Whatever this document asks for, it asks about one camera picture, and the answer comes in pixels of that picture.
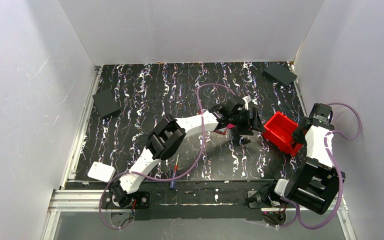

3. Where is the red leather card holder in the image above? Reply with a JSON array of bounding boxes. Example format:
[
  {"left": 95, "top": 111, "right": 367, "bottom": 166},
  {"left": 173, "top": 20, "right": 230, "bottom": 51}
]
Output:
[{"left": 214, "top": 124, "right": 235, "bottom": 135}]

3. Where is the red plastic bin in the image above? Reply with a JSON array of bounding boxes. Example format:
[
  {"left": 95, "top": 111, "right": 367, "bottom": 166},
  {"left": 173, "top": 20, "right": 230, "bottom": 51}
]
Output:
[{"left": 262, "top": 111, "right": 302, "bottom": 157}]

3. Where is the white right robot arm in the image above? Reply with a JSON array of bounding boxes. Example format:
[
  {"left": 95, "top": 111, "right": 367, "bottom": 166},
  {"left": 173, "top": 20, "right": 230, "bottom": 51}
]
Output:
[{"left": 273, "top": 103, "right": 345, "bottom": 215}]

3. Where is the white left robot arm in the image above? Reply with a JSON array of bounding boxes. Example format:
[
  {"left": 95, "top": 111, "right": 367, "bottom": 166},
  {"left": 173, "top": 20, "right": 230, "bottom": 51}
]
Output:
[{"left": 110, "top": 95, "right": 265, "bottom": 208}]

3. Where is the white card near left base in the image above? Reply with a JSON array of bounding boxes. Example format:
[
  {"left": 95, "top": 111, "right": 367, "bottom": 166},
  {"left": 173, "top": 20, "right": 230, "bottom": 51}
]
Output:
[{"left": 87, "top": 161, "right": 116, "bottom": 183}]

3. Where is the black block far right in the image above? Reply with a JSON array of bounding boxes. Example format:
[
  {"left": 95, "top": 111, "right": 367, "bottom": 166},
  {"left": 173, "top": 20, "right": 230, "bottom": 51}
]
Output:
[{"left": 262, "top": 62, "right": 298, "bottom": 86}]

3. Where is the black block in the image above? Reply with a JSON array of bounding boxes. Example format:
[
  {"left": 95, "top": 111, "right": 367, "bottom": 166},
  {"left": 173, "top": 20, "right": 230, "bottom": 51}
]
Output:
[
  {"left": 92, "top": 89, "right": 120, "bottom": 118},
  {"left": 262, "top": 62, "right": 298, "bottom": 86}
]

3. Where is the blue red screwdriver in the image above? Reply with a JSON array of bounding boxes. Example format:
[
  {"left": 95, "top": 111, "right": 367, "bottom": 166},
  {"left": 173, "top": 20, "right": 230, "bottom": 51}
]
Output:
[{"left": 169, "top": 156, "right": 179, "bottom": 190}]

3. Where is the black block far left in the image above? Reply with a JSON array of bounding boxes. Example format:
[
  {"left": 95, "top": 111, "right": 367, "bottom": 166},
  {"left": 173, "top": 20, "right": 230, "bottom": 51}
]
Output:
[{"left": 92, "top": 89, "right": 120, "bottom": 118}]

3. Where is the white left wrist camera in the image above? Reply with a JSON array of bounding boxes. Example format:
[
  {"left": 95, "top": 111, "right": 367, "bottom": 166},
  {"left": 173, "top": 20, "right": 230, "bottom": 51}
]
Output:
[{"left": 242, "top": 96, "right": 253, "bottom": 110}]

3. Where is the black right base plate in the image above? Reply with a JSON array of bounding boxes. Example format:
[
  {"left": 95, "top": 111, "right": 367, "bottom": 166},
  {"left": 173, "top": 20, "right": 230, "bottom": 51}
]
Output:
[{"left": 246, "top": 189, "right": 300, "bottom": 210}]

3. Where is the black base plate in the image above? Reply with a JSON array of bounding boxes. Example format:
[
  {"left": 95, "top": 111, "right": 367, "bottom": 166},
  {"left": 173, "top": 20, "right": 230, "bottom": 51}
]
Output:
[
  {"left": 100, "top": 191, "right": 151, "bottom": 210},
  {"left": 246, "top": 189, "right": 300, "bottom": 210}
]

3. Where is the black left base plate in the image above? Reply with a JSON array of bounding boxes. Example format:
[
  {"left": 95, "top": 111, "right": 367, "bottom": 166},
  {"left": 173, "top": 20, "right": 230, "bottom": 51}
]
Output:
[{"left": 100, "top": 191, "right": 151, "bottom": 210}]

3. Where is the aluminium left side rail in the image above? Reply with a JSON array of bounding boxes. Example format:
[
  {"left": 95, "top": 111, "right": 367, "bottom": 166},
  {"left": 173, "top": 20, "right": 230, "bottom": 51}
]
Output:
[{"left": 60, "top": 65, "right": 103, "bottom": 190}]

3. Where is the aluminium front rail frame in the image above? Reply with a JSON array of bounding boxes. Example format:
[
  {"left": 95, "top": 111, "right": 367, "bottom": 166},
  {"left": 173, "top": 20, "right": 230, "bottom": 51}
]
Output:
[{"left": 41, "top": 187, "right": 359, "bottom": 240}]

